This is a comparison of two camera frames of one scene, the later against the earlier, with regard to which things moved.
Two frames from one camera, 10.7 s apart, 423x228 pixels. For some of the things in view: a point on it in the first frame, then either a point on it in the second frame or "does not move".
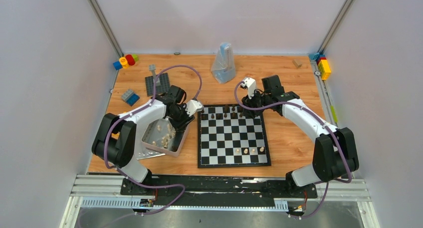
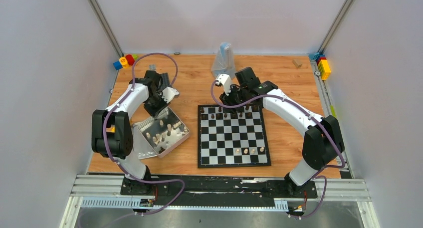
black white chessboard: x=227 y=138 does not move
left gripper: x=182 y=117 to x=153 y=107
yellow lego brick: x=324 y=69 does not move
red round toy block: x=130 y=60 does not move
